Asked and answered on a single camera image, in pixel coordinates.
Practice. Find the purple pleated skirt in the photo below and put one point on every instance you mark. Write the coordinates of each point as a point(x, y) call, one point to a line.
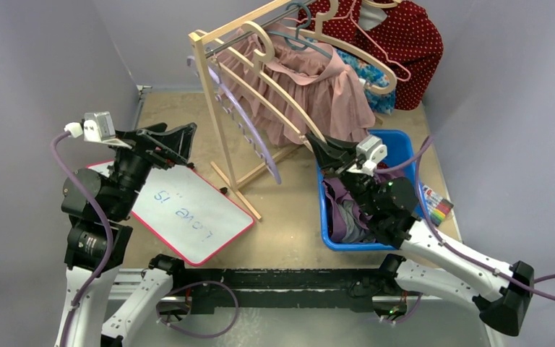
point(347, 222)

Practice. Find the metal rack rod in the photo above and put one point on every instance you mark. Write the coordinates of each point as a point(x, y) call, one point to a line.
point(252, 23)

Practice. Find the cream wooden hanger rear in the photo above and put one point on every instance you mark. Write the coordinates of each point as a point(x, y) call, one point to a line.
point(327, 27)

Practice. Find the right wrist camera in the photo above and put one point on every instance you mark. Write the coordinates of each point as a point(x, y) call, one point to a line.
point(369, 153)

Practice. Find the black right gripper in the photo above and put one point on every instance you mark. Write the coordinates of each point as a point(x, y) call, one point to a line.
point(347, 160)

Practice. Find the blue floral garment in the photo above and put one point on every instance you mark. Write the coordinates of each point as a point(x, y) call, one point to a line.
point(371, 77)

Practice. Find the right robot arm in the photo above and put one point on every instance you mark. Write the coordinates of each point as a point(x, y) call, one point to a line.
point(498, 291)

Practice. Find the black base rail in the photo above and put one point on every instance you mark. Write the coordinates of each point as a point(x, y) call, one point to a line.
point(360, 290)

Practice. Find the marker pen pack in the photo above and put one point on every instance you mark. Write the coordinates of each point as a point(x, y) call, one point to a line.
point(438, 206)

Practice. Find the pink pleated skirt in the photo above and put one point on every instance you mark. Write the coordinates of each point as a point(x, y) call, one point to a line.
point(328, 90)

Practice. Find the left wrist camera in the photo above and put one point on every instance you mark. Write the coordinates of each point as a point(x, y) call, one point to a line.
point(96, 127)

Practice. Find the wooden clothes rack frame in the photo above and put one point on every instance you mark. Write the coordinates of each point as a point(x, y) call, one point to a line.
point(260, 58)

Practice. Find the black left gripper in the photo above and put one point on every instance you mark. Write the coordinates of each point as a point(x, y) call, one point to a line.
point(175, 143)

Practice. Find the pink wire hanger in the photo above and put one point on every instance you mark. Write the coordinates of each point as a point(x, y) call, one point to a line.
point(349, 15)

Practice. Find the teal hanger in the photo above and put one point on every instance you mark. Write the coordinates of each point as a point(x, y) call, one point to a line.
point(296, 41)

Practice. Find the red polka dot dress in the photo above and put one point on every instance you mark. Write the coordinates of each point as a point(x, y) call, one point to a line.
point(408, 35)

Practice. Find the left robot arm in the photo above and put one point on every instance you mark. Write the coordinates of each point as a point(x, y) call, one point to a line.
point(96, 205)

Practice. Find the red-edged whiteboard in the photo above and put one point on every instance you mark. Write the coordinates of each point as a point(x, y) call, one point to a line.
point(188, 214)

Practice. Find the blue plastic bin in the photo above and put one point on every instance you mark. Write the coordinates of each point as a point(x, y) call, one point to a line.
point(402, 153)

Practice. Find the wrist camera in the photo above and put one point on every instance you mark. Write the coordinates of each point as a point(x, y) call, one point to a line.
point(96, 127)
point(369, 153)

